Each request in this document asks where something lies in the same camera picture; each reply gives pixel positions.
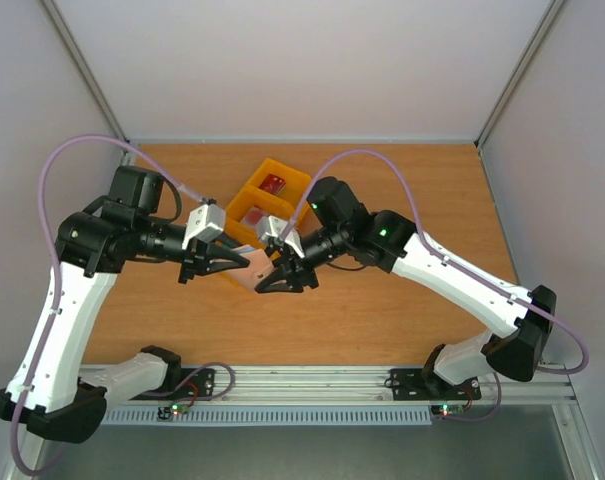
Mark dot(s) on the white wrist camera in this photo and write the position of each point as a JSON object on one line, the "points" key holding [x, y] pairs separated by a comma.
{"points": [[205, 223], [274, 231]]}

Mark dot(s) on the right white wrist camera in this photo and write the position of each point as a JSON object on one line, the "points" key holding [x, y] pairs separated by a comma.
{"points": [[274, 231]]}

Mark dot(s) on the left small circuit board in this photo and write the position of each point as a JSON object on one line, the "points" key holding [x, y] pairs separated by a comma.
{"points": [[172, 411]]}

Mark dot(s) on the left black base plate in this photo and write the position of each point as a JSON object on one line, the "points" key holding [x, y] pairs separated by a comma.
{"points": [[198, 383]]}

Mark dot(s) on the pink leather card holder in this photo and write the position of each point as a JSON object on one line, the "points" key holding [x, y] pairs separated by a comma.
{"points": [[260, 266]]}

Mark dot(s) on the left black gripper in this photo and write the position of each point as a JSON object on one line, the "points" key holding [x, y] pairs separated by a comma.
{"points": [[201, 255]]}

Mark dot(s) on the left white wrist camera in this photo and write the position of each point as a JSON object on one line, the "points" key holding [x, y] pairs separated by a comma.
{"points": [[205, 223]]}

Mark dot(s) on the yellow three-compartment bin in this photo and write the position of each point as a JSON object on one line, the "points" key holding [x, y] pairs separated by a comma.
{"points": [[250, 196]]}

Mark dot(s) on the red card stack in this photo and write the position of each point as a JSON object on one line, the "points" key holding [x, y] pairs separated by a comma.
{"points": [[273, 184]]}

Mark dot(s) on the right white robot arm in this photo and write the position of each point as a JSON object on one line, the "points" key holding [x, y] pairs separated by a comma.
{"points": [[514, 317]]}

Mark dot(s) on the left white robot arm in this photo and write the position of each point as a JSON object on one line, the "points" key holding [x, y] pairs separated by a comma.
{"points": [[47, 394]]}

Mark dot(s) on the aluminium front rail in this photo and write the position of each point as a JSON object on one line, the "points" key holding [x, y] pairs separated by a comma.
{"points": [[373, 385]]}

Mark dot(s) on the right small circuit board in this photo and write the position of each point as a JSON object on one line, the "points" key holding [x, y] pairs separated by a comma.
{"points": [[447, 410]]}

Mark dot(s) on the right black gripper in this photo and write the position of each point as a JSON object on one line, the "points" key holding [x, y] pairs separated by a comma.
{"points": [[296, 267]]}

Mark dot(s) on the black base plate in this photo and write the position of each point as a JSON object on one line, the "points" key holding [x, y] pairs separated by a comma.
{"points": [[411, 384], [198, 383]]}

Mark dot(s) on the grey slotted cable duct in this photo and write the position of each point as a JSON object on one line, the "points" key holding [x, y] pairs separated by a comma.
{"points": [[210, 416]]}

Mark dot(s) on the small circuit board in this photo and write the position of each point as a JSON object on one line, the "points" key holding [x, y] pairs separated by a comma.
{"points": [[172, 411], [447, 410]]}

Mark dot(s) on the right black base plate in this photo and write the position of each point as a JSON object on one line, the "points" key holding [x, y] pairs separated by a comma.
{"points": [[411, 384]]}

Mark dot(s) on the pink circle card stack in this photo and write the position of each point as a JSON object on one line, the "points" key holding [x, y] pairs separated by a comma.
{"points": [[252, 217]]}

